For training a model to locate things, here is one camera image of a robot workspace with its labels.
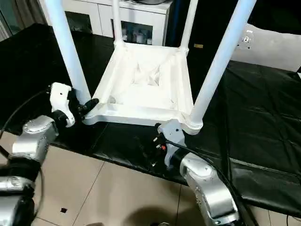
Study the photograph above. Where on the white plastic table top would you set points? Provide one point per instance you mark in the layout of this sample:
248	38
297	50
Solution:
141	89

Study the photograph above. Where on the white plastic table leg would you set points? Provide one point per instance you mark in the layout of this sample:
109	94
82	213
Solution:
188	26
223	58
118	23
68	47

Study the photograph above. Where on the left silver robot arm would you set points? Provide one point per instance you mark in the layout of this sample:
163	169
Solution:
35	139

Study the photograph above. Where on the black glossy round object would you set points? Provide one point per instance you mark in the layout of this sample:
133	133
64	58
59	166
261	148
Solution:
164	224

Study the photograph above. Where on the black metal furniture leg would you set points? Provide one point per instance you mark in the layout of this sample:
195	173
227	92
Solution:
3	151

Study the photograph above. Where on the white cabinet with glass doors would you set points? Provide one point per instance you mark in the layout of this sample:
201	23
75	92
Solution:
105	11

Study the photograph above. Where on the small black floor piece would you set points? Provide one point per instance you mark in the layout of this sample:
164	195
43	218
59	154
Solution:
63	210

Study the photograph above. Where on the beige curtain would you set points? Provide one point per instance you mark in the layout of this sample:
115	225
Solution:
23	14

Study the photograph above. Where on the black mat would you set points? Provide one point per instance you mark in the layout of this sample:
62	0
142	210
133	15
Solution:
258	106

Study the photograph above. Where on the small brown label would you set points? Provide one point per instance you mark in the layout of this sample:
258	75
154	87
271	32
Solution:
198	45

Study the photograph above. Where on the grey cushion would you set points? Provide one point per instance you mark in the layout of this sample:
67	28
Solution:
270	49

